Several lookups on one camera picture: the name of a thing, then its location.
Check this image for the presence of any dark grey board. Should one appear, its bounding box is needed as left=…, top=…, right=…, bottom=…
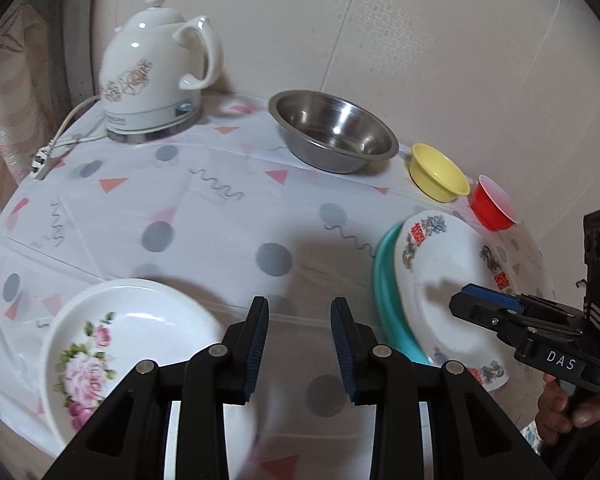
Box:
left=42, top=0, right=101, bottom=111

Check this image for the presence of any stainless steel bowl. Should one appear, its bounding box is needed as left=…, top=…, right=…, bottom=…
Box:
left=268, top=90, right=400, bottom=174

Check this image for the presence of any yellow plastic bowl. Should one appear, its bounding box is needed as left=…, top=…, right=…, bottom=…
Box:
left=410, top=143, right=472, bottom=204

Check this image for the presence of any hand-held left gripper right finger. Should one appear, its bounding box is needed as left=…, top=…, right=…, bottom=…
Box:
left=330, top=297, right=556, bottom=480

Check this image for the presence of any white patterned tablecloth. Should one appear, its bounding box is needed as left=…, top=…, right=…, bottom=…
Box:
left=0, top=87, right=556, bottom=480

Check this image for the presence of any pink starfish pillow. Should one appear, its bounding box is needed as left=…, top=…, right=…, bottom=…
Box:
left=0, top=2, right=53, bottom=221

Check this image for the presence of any red plastic bowl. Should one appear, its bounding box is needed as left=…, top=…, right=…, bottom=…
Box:
left=469, top=175, right=521, bottom=232

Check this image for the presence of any teal plastic plate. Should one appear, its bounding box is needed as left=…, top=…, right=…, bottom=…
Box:
left=371, top=222, right=431, bottom=367

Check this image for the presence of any white floral ceramic kettle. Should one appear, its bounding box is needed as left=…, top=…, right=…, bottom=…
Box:
left=98, top=0, right=224, bottom=132

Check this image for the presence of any silver kettle base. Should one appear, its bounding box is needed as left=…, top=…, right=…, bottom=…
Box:
left=105, top=106, right=202, bottom=145

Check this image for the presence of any white dragon print plate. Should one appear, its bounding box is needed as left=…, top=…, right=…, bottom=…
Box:
left=394, top=210, right=556, bottom=392

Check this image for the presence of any white rose print plate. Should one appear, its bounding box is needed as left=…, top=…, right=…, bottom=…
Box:
left=39, top=278, right=262, bottom=480

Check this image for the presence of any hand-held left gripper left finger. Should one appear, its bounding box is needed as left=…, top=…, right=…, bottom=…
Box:
left=42, top=296, right=271, bottom=480

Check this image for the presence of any white power plug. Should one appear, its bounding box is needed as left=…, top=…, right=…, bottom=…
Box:
left=32, top=147, right=66, bottom=181

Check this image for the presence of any person's right hand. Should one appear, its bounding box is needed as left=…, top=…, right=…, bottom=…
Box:
left=535, top=372, right=600, bottom=442

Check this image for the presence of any white power cord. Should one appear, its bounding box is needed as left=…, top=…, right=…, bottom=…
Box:
left=50, top=95, right=109, bottom=153

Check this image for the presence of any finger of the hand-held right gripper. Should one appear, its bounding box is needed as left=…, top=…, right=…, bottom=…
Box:
left=461, top=283, right=583, bottom=318
left=449, top=294, right=533, bottom=347

